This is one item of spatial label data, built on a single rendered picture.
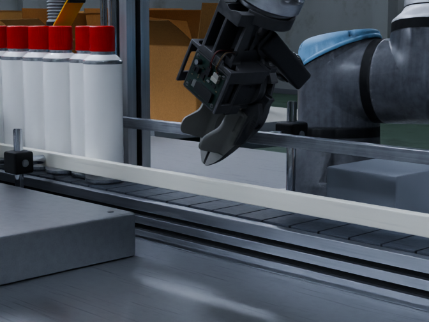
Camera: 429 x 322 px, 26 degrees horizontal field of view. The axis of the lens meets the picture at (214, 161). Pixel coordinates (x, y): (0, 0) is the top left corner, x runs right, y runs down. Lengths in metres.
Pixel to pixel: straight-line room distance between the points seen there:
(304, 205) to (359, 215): 0.07
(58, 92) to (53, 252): 0.37
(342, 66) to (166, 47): 1.75
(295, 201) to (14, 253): 0.29
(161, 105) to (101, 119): 1.80
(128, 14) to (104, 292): 0.59
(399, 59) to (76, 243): 0.50
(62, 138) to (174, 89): 1.67
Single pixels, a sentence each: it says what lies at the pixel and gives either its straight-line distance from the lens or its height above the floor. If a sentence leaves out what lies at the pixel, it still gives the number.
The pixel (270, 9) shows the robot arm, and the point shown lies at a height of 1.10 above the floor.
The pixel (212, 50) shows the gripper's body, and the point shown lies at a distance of 0.99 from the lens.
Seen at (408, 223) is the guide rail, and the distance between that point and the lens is 0.87.
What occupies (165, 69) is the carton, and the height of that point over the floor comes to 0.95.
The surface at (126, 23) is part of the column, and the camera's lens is 1.40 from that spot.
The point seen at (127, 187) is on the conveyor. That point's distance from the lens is 1.20.
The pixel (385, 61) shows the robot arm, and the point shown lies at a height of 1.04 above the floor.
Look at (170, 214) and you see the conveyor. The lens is 1.08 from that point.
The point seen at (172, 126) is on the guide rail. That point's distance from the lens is 1.19.
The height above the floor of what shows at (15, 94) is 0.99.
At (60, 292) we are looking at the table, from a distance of 0.92.
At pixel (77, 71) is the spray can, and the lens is 1.26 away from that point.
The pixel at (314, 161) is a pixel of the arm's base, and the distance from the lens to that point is 1.28.
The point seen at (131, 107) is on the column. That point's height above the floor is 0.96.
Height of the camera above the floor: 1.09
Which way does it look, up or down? 8 degrees down
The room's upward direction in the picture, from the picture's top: straight up
